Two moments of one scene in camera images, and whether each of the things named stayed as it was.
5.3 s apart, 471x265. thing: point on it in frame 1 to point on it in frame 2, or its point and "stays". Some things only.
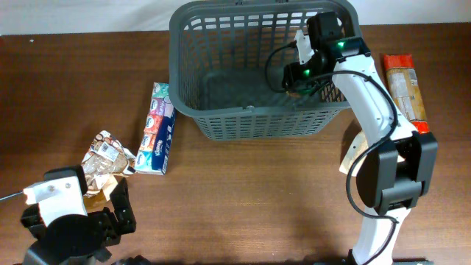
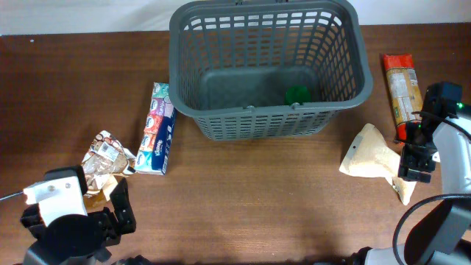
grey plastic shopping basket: x=218 y=51 stays
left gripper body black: x=43 y=218 stays
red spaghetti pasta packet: x=404 y=85 stays
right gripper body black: x=305 y=76 to x=416 y=152
